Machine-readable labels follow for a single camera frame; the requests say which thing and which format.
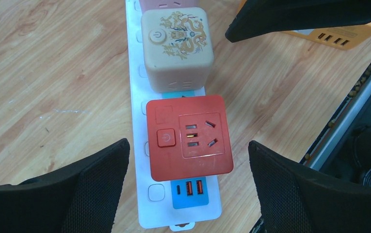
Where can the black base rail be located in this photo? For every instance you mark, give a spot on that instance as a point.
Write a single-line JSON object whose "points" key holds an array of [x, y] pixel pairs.
{"points": [[343, 148]]}

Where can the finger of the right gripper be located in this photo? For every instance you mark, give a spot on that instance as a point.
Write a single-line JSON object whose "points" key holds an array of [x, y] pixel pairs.
{"points": [[259, 17]]}

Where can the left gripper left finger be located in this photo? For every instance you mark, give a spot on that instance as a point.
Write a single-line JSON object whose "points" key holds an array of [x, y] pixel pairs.
{"points": [[81, 197]]}

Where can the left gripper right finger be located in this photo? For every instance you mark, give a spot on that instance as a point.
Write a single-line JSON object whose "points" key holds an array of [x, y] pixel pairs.
{"points": [[297, 199]]}

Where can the white long power strip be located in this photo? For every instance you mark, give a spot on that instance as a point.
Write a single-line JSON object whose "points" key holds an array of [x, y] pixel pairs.
{"points": [[155, 206]]}

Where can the beige cube plug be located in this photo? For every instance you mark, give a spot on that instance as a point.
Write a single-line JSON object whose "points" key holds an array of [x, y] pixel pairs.
{"points": [[178, 52]]}

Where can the light pink cube plug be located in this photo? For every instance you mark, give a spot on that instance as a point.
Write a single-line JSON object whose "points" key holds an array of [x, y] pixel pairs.
{"points": [[166, 4]]}

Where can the orange power strip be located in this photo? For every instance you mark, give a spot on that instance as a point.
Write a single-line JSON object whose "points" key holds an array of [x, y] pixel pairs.
{"points": [[343, 38]]}

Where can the red cube plug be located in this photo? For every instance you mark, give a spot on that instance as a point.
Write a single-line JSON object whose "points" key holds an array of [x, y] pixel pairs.
{"points": [[188, 137]]}

